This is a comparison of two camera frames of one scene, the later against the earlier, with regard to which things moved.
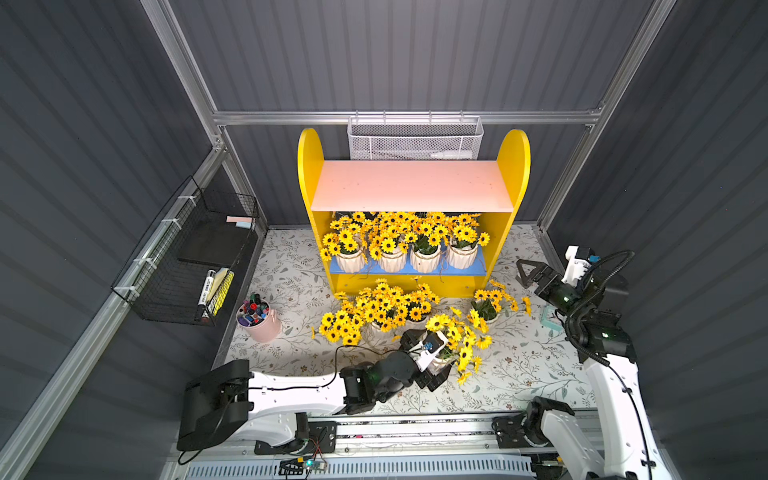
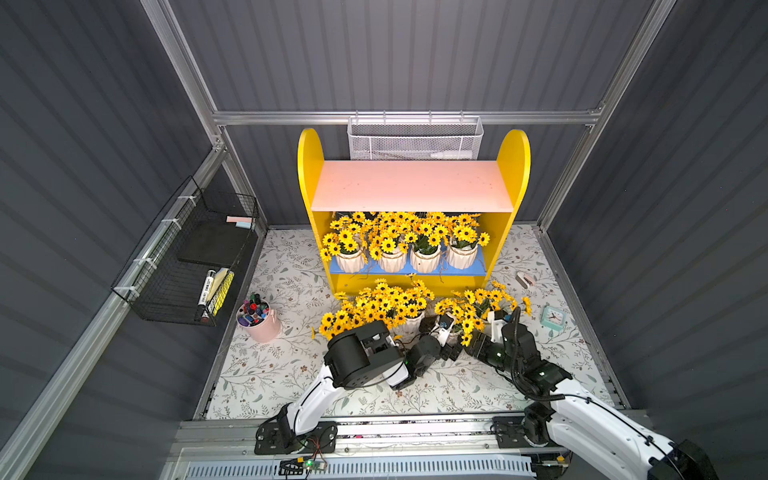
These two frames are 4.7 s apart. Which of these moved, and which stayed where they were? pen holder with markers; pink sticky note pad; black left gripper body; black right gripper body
Moved: black right gripper body; black left gripper body
Stayed: pen holder with markers; pink sticky note pad
